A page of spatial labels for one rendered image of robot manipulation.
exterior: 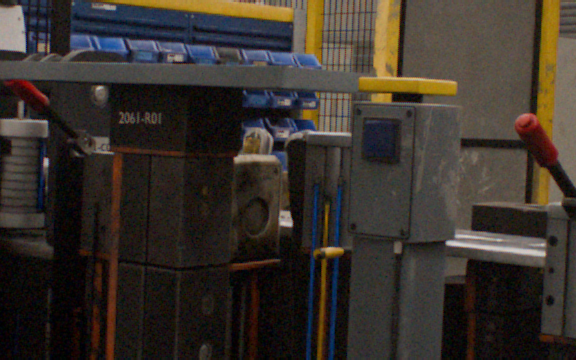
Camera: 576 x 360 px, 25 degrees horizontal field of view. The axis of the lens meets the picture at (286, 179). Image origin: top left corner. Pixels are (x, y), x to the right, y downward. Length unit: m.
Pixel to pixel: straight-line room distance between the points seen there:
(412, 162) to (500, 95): 3.92
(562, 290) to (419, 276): 0.15
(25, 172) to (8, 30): 0.45
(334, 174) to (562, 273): 0.25
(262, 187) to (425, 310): 0.38
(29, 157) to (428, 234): 0.65
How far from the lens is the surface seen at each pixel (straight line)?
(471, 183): 4.86
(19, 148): 1.55
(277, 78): 1.06
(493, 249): 1.31
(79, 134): 1.43
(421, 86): 1.03
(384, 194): 1.04
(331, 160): 1.26
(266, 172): 1.39
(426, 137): 1.03
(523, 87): 5.05
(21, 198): 1.55
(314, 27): 6.13
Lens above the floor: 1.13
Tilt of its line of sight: 3 degrees down
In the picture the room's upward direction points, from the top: 3 degrees clockwise
